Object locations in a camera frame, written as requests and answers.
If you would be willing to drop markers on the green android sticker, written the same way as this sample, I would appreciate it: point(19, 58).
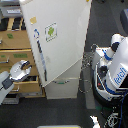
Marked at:
point(51, 32)

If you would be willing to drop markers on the wooden drawer cabinet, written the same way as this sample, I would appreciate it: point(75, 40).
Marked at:
point(14, 47)

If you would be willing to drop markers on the white blue robot body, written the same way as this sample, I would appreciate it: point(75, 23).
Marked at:
point(110, 71)

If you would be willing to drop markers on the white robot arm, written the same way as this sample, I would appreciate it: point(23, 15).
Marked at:
point(6, 84)

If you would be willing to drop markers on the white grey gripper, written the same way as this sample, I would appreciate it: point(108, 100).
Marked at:
point(17, 74)

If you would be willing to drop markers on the grey box on cabinet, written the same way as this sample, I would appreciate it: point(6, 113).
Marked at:
point(11, 11)

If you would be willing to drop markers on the white refrigerator with drawers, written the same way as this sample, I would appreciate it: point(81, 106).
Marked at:
point(58, 61)

